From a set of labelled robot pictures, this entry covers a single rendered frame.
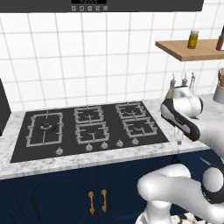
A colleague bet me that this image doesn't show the wooden utensils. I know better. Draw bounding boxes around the wooden utensils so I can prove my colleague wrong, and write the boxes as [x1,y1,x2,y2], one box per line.
[217,66,224,89]

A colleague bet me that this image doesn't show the olive green oil bottle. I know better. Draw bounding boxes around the olive green oil bottle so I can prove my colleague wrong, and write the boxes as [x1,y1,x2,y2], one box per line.
[164,73,178,101]

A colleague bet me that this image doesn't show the white utensil pot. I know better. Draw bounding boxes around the white utensil pot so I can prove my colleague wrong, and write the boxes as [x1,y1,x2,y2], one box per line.
[212,83,224,105]

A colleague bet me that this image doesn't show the yellow spice jar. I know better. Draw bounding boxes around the yellow spice jar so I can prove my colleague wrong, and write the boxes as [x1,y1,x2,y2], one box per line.
[186,29,200,50]

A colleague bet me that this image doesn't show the dark range hood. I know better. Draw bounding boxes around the dark range hood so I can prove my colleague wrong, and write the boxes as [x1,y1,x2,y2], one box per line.
[0,0,206,14]

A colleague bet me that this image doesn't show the wooden wall shelf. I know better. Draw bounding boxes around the wooden wall shelf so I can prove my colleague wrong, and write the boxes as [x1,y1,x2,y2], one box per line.
[154,38,224,62]

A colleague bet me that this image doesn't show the dark blue cupboard door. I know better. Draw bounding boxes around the dark blue cupboard door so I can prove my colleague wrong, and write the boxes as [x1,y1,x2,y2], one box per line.
[95,157,179,224]
[174,148,224,187]
[0,178,13,224]
[8,167,99,224]

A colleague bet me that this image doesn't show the black appliance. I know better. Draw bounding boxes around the black appliance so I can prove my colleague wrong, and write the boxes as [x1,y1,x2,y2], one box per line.
[0,78,12,137]

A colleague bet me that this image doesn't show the clear glass vessel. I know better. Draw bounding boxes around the clear glass vessel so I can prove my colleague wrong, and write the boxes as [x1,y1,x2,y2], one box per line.
[173,124,185,146]

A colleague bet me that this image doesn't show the black gas hob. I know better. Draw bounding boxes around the black gas hob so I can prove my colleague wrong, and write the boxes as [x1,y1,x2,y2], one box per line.
[10,100,171,164]

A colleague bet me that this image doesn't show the gold cupboard handle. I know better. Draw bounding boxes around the gold cupboard handle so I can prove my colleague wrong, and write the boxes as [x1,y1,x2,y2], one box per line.
[101,189,109,214]
[87,191,95,215]

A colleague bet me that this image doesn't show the dark red bottle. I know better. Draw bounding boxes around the dark red bottle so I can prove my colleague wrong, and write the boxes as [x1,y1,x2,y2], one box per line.
[215,25,224,53]

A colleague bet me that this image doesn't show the clear bottle with spout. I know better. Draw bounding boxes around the clear bottle with spout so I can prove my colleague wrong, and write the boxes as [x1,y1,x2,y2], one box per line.
[188,72,197,95]
[180,72,189,88]

